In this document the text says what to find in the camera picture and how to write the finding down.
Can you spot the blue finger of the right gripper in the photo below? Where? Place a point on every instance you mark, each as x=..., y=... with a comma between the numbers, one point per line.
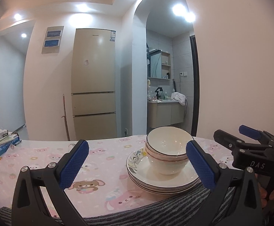
x=250, y=132

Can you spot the large white cartoon plate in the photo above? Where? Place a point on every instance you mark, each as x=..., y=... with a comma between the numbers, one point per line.
x=165, y=190

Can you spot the green notebook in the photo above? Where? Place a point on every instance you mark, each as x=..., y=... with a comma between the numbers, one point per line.
x=8, y=138

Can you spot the pink patterned bowl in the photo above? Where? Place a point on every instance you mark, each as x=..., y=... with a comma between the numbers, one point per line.
x=163, y=165

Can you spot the white plate with life text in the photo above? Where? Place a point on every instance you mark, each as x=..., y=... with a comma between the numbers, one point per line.
x=138, y=166

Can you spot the striped grey black cloth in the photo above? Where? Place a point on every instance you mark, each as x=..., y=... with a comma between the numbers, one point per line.
x=177, y=210

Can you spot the white towel on sink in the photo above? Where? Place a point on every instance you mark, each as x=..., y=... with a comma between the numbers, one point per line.
x=181, y=98

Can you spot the red handled broom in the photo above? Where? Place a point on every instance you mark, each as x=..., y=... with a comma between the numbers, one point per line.
x=65, y=118

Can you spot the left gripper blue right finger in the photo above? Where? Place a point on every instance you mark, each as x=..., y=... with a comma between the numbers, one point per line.
x=204, y=164

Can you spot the mirror cabinet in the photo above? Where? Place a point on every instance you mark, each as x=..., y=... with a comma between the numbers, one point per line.
x=158, y=64

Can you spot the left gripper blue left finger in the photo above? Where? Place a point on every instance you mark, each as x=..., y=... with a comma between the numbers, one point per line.
x=71, y=162

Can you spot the person's right hand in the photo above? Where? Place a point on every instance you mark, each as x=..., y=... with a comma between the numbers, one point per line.
x=264, y=196

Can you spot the bathroom vanity cabinet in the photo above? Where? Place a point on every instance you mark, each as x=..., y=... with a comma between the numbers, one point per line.
x=164, y=113

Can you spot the white ribbed bowl black rim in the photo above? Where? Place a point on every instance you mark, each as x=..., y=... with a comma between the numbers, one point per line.
x=170, y=141

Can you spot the beige three-door refrigerator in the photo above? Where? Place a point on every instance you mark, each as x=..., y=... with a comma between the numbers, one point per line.
x=93, y=85

